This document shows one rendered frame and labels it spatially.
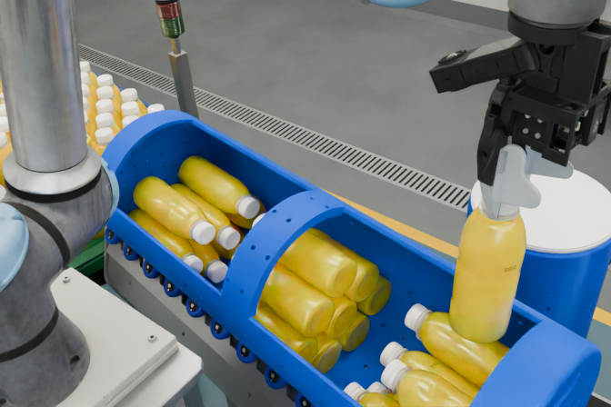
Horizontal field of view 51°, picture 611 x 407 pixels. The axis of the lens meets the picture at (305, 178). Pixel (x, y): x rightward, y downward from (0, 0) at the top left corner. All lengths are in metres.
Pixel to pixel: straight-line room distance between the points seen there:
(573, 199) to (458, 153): 1.96
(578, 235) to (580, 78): 0.74
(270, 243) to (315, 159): 2.31
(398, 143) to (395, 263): 2.27
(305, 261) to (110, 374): 0.32
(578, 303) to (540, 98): 0.83
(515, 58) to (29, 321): 0.59
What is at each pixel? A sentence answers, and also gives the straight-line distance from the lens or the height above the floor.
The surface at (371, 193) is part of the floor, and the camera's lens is 3.00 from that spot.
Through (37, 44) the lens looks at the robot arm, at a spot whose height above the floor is 1.59.
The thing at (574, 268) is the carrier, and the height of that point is 0.99.
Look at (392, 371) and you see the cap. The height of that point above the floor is 1.12.
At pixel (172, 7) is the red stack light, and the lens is 1.75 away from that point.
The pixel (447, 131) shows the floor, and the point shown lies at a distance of 3.46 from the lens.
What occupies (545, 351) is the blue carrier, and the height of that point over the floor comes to 1.23.
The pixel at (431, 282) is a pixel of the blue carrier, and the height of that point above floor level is 1.09.
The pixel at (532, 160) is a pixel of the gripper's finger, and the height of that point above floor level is 1.47.
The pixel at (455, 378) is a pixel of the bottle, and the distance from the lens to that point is 0.94.
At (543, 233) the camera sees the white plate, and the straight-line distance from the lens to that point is 1.27.
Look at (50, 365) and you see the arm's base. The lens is 0.86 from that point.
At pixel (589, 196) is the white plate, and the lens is 1.38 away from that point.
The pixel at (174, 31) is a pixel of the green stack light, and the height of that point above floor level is 1.17.
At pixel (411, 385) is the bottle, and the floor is 1.13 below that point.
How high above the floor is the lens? 1.85
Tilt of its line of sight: 36 degrees down
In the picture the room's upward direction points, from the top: 4 degrees counter-clockwise
